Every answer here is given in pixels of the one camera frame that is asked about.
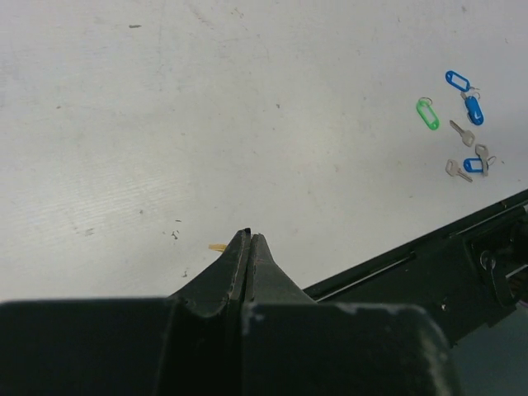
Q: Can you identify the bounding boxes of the blue key tag with window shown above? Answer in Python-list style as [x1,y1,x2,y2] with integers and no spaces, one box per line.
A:
[445,70,471,92]

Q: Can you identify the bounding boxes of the loose silver key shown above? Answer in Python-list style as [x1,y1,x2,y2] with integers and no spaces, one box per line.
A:
[449,120,475,148]

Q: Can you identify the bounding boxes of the silver key beside tags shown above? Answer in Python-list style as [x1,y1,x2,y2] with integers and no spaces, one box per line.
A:
[475,144,497,177]

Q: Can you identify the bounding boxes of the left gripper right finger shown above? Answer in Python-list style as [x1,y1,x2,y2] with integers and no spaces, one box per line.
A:
[245,234,462,395]

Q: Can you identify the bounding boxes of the solid blue key tag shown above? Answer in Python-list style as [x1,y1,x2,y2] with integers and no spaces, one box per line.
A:
[461,92,484,126]

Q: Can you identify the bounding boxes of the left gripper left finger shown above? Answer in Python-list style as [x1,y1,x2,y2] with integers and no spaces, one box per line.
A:
[1,229,252,395]

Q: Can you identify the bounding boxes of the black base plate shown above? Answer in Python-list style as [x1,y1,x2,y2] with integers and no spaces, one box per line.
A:
[305,191,527,344]

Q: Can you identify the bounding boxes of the silver key with blue tag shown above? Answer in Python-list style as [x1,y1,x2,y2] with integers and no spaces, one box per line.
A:
[445,159,473,182]

